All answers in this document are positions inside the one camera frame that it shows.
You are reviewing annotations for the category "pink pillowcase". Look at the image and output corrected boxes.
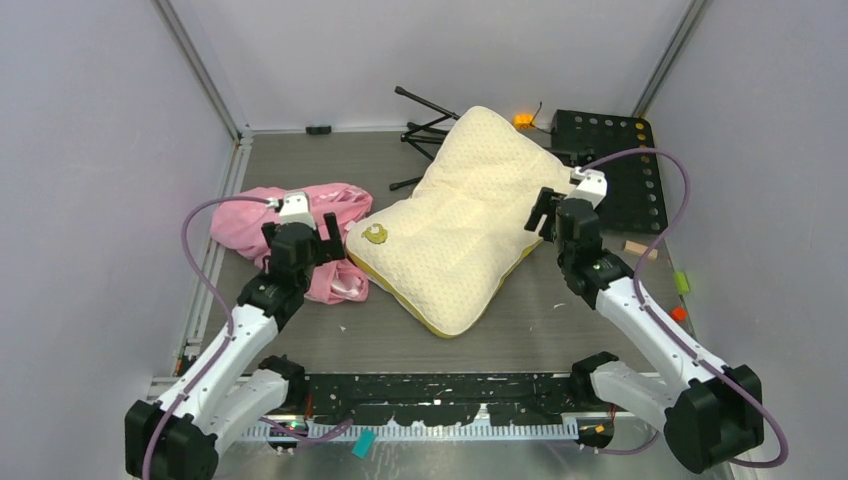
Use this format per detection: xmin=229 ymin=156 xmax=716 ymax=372
xmin=210 ymin=183 xmax=373 ymax=305

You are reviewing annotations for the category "cream textured pillow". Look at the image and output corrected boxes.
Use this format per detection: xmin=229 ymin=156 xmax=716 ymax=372
xmin=345 ymin=106 xmax=573 ymax=338

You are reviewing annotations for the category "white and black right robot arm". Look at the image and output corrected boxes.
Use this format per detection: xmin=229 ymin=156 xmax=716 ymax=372
xmin=525 ymin=187 xmax=764 ymax=473

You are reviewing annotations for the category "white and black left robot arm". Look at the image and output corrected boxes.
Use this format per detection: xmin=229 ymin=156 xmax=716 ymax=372
xmin=124 ymin=211 xmax=345 ymax=479

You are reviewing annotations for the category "wooden block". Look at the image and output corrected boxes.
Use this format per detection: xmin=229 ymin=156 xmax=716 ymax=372
xmin=623 ymin=240 xmax=659 ymax=260

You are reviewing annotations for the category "orange yellow small device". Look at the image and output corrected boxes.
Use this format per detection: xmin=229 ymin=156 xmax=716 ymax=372
xmin=512 ymin=114 xmax=535 ymax=130

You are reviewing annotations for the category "black perforated music stand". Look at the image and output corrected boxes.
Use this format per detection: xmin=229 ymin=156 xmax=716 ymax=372
xmin=388 ymin=85 xmax=669 ymax=234

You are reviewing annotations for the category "green small block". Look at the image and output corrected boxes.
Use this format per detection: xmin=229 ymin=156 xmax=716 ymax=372
xmin=673 ymin=271 xmax=691 ymax=296

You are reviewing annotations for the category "red orange small block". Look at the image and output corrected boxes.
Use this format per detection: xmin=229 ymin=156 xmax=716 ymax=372
xmin=669 ymin=306 xmax=689 ymax=324

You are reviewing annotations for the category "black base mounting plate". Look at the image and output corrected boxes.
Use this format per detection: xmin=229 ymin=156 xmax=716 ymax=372
xmin=272 ymin=373 xmax=613 ymax=427

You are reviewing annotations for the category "teal tape piece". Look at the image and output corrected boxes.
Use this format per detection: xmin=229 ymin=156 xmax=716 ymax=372
xmin=352 ymin=429 xmax=376 ymax=459

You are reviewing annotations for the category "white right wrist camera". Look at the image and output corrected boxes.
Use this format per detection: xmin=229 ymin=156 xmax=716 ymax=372
xmin=567 ymin=167 xmax=608 ymax=210

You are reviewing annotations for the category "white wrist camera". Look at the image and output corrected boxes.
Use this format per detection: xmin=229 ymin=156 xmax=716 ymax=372
xmin=567 ymin=167 xmax=608 ymax=210
xmin=267 ymin=191 xmax=317 ymax=230

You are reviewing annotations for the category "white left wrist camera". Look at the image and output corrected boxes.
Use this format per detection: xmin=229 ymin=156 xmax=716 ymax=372
xmin=267 ymin=191 xmax=317 ymax=230

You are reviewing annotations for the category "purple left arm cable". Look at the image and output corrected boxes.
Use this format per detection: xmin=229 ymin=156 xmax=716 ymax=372
xmin=140 ymin=194 xmax=280 ymax=480

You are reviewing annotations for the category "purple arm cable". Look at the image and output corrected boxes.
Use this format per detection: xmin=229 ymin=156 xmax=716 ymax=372
xmin=582 ymin=146 xmax=790 ymax=470
xmin=140 ymin=194 xmax=280 ymax=480

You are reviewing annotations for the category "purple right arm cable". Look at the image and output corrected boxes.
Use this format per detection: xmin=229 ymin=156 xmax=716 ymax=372
xmin=582 ymin=146 xmax=790 ymax=470

